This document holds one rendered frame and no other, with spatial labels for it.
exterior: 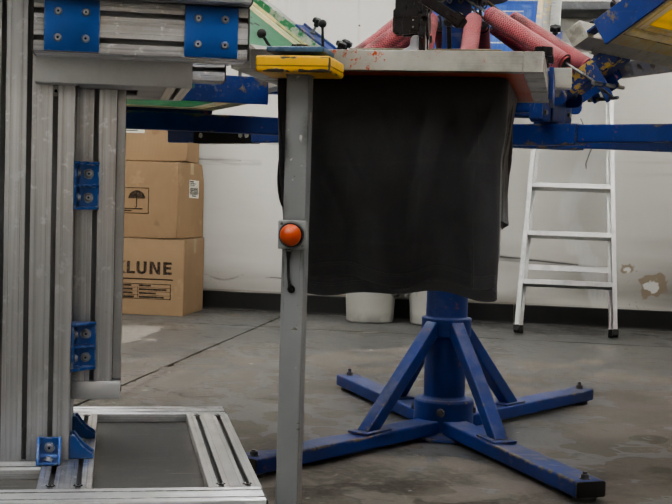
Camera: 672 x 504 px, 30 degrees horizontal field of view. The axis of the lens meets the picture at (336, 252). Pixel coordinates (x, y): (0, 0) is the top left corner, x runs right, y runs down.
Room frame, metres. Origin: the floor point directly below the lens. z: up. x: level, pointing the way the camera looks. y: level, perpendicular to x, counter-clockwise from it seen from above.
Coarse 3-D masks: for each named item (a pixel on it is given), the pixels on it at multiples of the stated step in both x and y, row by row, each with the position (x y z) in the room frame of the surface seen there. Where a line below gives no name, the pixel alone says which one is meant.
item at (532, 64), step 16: (352, 64) 2.34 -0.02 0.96; (368, 64) 2.34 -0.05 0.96; (384, 64) 2.33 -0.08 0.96; (400, 64) 2.33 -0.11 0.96; (416, 64) 2.32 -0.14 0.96; (432, 64) 2.31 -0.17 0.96; (448, 64) 2.31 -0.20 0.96; (464, 64) 2.30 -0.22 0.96; (480, 64) 2.30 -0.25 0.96; (496, 64) 2.29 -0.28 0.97; (512, 64) 2.29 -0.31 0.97; (528, 64) 2.28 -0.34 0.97; (544, 64) 2.31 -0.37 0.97; (272, 80) 2.63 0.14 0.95; (528, 80) 2.45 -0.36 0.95; (544, 80) 2.44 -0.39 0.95; (544, 96) 2.84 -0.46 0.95
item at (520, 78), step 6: (390, 72) 2.37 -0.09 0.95; (510, 78) 2.42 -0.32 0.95; (516, 78) 2.41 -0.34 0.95; (522, 78) 2.41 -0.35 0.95; (516, 84) 2.55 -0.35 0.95; (522, 84) 2.54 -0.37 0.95; (516, 90) 2.70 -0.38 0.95; (522, 90) 2.69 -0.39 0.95; (528, 90) 2.69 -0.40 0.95; (522, 96) 2.86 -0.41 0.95; (528, 96) 2.86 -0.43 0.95
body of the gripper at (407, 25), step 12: (396, 0) 2.94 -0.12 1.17; (408, 0) 2.92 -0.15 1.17; (420, 0) 2.94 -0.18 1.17; (396, 12) 2.91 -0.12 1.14; (408, 12) 2.90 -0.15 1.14; (420, 12) 2.91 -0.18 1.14; (396, 24) 2.92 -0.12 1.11; (408, 24) 2.91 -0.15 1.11; (420, 24) 2.90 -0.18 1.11; (408, 36) 2.95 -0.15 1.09
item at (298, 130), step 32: (256, 64) 2.13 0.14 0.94; (288, 64) 2.12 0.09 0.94; (320, 64) 2.11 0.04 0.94; (288, 96) 2.17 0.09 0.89; (288, 128) 2.17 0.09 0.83; (288, 160) 2.17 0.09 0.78; (288, 192) 2.17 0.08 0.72; (288, 320) 2.16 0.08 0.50; (288, 352) 2.16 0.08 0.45; (288, 384) 2.16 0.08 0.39; (288, 416) 2.16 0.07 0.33; (288, 448) 2.16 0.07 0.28; (288, 480) 2.16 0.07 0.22
